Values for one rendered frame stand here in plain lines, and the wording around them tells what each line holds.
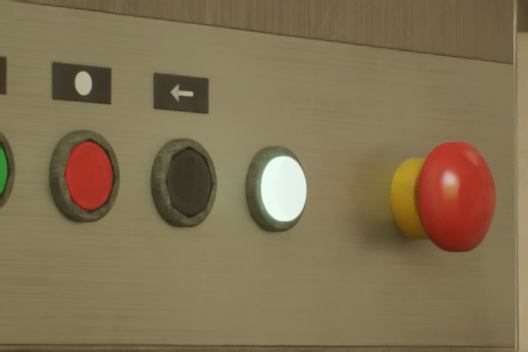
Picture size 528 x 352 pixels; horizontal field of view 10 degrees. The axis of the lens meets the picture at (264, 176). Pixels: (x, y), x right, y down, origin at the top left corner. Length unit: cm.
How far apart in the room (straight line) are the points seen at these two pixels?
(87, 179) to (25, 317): 5
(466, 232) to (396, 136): 4
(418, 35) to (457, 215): 7
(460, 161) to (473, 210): 2
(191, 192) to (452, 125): 15
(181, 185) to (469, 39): 18
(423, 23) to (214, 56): 12
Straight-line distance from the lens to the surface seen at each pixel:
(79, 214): 97
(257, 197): 104
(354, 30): 109
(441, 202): 109
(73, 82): 98
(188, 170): 101
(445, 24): 113
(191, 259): 102
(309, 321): 106
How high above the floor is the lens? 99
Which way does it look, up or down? 3 degrees up
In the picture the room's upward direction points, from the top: straight up
